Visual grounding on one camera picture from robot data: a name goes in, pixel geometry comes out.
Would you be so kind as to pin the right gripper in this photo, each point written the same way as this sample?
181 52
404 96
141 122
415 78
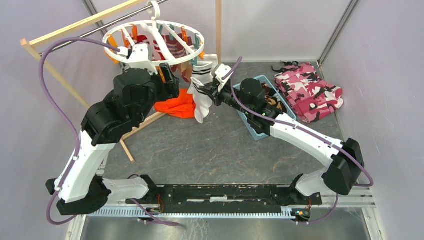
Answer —
214 86

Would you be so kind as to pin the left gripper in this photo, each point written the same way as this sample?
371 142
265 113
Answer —
171 89

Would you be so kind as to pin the white sock with black stripes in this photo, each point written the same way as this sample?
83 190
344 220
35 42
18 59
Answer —
202 71

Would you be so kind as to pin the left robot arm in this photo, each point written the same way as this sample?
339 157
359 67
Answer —
81 191

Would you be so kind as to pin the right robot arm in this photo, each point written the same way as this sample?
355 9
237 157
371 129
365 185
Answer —
342 161

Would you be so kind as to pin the white round clip hanger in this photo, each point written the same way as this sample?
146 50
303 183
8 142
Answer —
184 42

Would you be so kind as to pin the tan sock maroon toe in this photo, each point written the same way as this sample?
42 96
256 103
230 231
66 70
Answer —
186 70

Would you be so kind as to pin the orange cloth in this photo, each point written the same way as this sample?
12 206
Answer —
181 107

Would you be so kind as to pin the red white striped sock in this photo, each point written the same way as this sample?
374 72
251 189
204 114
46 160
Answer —
157 48

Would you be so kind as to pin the pink camouflage trousers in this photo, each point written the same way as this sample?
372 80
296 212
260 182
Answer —
309 96

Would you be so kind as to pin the metal hanging rod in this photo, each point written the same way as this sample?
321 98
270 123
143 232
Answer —
102 28

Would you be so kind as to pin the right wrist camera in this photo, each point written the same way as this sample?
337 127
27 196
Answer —
222 73

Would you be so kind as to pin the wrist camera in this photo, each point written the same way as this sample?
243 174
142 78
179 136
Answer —
222 73
138 57

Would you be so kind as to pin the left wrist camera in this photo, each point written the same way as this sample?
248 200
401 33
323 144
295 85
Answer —
138 57

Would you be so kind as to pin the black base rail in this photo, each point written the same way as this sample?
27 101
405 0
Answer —
229 201

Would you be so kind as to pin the wooden drying rack frame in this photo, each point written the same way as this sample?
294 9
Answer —
37 133

